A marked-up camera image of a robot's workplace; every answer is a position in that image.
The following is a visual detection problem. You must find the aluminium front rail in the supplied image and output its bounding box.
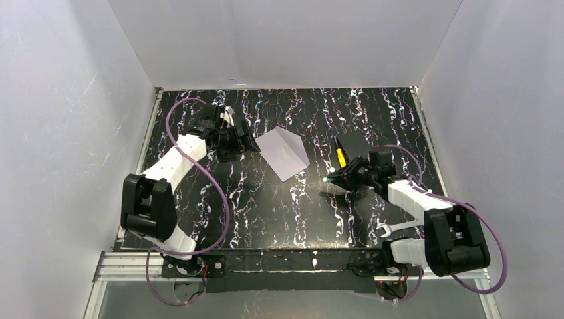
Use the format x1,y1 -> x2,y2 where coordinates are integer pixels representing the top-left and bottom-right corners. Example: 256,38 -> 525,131
93,249 -> 491,282

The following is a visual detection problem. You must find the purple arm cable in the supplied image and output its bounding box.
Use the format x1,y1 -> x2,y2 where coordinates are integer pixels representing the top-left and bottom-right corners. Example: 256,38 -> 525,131
145,97 -> 231,308
383,144 -> 509,304

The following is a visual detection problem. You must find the silver open-end wrench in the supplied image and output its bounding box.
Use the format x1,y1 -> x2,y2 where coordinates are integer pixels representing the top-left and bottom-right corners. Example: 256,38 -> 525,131
376,219 -> 424,238

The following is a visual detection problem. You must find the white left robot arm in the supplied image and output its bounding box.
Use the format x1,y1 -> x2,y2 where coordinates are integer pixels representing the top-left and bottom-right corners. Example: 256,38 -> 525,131
120,105 -> 260,261

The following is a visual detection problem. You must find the black flat box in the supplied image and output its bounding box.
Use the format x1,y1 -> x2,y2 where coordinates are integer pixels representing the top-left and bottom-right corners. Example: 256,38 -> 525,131
335,130 -> 369,162

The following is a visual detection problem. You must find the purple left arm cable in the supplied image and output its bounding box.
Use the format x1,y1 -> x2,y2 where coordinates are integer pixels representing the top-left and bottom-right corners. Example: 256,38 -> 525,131
145,97 -> 231,308

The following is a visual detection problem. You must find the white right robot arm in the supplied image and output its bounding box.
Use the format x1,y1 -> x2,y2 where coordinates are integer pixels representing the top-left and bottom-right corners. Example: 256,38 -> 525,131
323,150 -> 491,277

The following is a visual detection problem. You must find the yellow handled screwdriver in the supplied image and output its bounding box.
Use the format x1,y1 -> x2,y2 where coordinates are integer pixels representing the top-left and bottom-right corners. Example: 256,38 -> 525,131
334,136 -> 347,168

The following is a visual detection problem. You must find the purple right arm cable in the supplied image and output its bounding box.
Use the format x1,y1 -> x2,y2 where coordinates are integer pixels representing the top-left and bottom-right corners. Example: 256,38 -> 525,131
383,144 -> 509,304

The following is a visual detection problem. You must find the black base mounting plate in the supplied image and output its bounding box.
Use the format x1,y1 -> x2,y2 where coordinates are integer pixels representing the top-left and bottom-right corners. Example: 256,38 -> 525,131
161,248 -> 419,296

